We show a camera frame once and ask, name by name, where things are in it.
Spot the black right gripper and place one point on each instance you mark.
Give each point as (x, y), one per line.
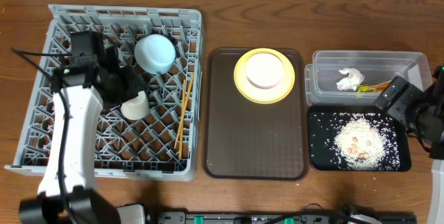
(409, 93)

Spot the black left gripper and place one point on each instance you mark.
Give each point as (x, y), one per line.
(132, 84)

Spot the yellow green snack wrapper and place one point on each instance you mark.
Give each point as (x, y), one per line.
(374, 88)

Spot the white cup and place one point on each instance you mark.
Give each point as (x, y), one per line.
(136, 108)

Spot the light blue bowl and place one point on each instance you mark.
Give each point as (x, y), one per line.
(155, 54)

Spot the white tissue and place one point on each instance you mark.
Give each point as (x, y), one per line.
(352, 80)

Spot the rice and nuts pile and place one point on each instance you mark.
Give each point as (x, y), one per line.
(360, 142)

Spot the wooden chopstick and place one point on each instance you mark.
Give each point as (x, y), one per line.
(180, 129)
(186, 102)

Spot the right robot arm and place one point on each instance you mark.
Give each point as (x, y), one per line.
(421, 113)

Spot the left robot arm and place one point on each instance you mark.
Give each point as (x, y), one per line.
(88, 81)

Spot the grey dishwasher rack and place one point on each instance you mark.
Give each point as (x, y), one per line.
(142, 149)

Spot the black waste tray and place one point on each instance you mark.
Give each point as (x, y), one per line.
(322, 154)

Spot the clear plastic bin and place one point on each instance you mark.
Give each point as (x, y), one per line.
(322, 75)

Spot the brown plastic tray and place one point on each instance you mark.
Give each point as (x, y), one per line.
(247, 140)

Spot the pink bowl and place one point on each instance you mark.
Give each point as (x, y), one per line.
(264, 70)

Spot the yellow plate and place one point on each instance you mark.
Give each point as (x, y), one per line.
(264, 96)

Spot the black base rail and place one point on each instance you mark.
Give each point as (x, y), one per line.
(218, 218)

